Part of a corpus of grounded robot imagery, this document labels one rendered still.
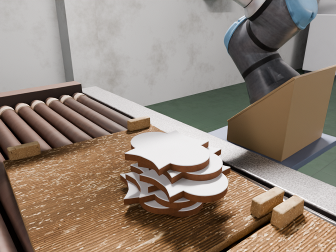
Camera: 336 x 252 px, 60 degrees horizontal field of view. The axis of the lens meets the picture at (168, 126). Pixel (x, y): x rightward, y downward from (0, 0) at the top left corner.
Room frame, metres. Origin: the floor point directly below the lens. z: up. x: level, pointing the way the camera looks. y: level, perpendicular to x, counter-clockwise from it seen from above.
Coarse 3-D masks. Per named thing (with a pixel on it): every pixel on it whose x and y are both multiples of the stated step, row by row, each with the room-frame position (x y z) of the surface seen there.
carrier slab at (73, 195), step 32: (32, 160) 0.51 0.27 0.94; (64, 160) 0.51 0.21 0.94; (96, 160) 0.51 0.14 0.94; (128, 160) 0.51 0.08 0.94; (32, 192) 0.41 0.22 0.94; (64, 192) 0.41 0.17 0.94; (96, 192) 0.41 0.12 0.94; (256, 192) 0.41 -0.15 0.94; (32, 224) 0.33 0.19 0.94; (64, 224) 0.33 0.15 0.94; (96, 224) 0.33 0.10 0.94; (128, 224) 0.33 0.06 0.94; (160, 224) 0.33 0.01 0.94; (192, 224) 0.33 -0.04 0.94; (224, 224) 0.33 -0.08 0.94; (256, 224) 0.34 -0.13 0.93
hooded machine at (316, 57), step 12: (324, 0) 5.68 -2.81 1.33; (324, 12) 5.62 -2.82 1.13; (312, 24) 5.71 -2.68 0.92; (324, 24) 5.54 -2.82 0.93; (312, 36) 5.68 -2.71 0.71; (324, 36) 5.51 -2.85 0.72; (312, 48) 5.64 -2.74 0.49; (324, 48) 5.47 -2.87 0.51; (312, 60) 5.61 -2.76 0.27; (324, 60) 5.44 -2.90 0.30
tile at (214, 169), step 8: (216, 152) 0.42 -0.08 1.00; (216, 160) 0.39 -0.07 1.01; (152, 168) 0.38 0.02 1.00; (208, 168) 0.36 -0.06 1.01; (216, 168) 0.36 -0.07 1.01; (168, 176) 0.35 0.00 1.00; (176, 176) 0.35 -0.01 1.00; (184, 176) 0.36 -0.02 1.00; (192, 176) 0.35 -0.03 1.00; (200, 176) 0.35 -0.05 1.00; (208, 176) 0.35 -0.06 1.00; (216, 176) 0.36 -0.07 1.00
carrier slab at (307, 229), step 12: (300, 216) 0.35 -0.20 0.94; (312, 216) 0.35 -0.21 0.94; (264, 228) 0.32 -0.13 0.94; (276, 228) 0.32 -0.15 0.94; (288, 228) 0.32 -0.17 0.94; (300, 228) 0.32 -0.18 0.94; (312, 228) 0.32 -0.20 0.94; (324, 228) 0.32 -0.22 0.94; (252, 240) 0.30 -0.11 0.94; (264, 240) 0.30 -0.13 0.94; (276, 240) 0.30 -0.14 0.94; (288, 240) 0.30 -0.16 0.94; (300, 240) 0.30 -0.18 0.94; (312, 240) 0.30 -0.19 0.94; (324, 240) 0.30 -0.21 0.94
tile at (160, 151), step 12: (156, 132) 0.46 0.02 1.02; (132, 144) 0.42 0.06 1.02; (144, 144) 0.42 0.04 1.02; (156, 144) 0.42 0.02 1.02; (168, 144) 0.42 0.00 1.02; (180, 144) 0.42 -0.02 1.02; (192, 144) 0.42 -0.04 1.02; (204, 144) 0.42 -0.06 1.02; (132, 156) 0.39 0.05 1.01; (144, 156) 0.38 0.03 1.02; (156, 156) 0.38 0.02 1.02; (168, 156) 0.38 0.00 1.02; (180, 156) 0.38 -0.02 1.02; (192, 156) 0.38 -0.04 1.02; (204, 156) 0.38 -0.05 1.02; (156, 168) 0.35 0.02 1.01; (168, 168) 0.36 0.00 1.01; (180, 168) 0.35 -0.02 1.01; (192, 168) 0.35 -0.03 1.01
